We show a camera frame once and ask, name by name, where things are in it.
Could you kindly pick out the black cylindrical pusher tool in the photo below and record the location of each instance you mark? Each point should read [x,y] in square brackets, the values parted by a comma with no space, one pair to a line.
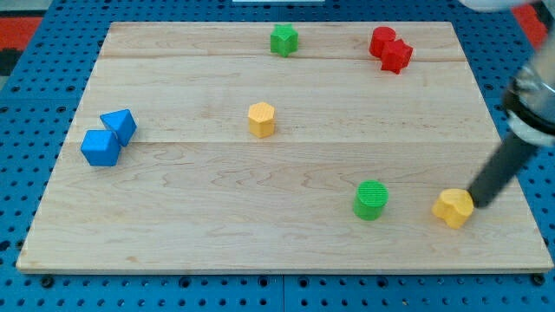
[511,154]

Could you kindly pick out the yellow heart block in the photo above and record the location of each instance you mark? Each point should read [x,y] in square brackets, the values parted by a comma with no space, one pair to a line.
[454,207]

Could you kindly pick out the red cylinder block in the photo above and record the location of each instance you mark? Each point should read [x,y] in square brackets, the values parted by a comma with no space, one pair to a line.
[379,37]

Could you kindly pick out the yellow hexagon block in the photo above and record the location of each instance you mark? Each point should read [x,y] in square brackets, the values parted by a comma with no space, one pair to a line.
[261,119]

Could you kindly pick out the green star block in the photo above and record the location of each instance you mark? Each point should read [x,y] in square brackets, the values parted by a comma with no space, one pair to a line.
[283,39]

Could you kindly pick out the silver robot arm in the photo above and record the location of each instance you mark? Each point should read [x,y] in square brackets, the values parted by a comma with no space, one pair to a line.
[529,103]

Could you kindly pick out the green cylinder block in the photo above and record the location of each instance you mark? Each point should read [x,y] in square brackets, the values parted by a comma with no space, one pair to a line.
[370,200]

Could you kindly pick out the red star block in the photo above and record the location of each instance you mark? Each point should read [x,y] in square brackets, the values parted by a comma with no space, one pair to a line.
[395,56]

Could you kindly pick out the wooden board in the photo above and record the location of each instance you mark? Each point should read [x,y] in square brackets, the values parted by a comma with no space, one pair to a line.
[195,193]

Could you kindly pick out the blue triangle block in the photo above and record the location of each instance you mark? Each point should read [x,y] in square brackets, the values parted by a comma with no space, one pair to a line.
[121,123]

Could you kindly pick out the blue cube block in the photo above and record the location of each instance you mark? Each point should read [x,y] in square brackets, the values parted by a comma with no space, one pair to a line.
[100,148]

